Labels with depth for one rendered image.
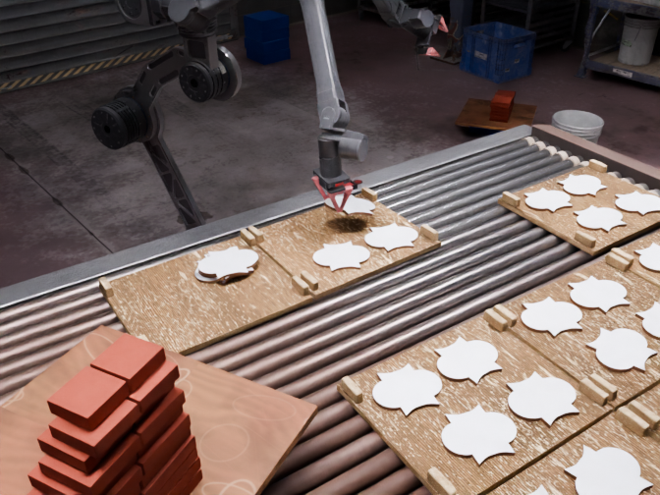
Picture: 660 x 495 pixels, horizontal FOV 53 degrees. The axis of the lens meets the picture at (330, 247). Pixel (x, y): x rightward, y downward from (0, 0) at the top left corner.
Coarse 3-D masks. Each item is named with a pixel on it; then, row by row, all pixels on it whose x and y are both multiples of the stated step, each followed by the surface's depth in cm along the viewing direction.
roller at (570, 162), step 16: (576, 160) 224; (528, 176) 215; (544, 176) 217; (480, 192) 206; (496, 192) 208; (432, 208) 198; (448, 208) 199; (416, 224) 193; (80, 336) 151; (48, 352) 147; (64, 352) 148; (0, 368) 142; (16, 368) 143
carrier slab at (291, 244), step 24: (312, 216) 192; (336, 216) 191; (360, 216) 191; (384, 216) 191; (264, 240) 181; (288, 240) 181; (312, 240) 181; (336, 240) 181; (360, 240) 180; (288, 264) 171; (312, 264) 171; (360, 264) 171; (384, 264) 170; (336, 288) 163
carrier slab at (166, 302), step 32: (192, 256) 175; (128, 288) 163; (160, 288) 163; (192, 288) 163; (224, 288) 163; (256, 288) 163; (288, 288) 162; (128, 320) 153; (160, 320) 153; (192, 320) 152; (224, 320) 152; (256, 320) 152
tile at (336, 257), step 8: (328, 248) 175; (336, 248) 175; (344, 248) 175; (352, 248) 175; (360, 248) 175; (320, 256) 172; (328, 256) 172; (336, 256) 172; (344, 256) 172; (352, 256) 172; (360, 256) 172; (368, 256) 172; (320, 264) 170; (328, 264) 169; (336, 264) 169; (344, 264) 169; (352, 264) 169
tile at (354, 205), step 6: (336, 198) 184; (342, 198) 185; (348, 198) 186; (354, 198) 187; (360, 198) 188; (330, 204) 179; (348, 204) 182; (354, 204) 183; (360, 204) 184; (366, 204) 185; (372, 204) 185; (348, 210) 178; (354, 210) 179; (360, 210) 180; (366, 210) 180; (372, 210) 183
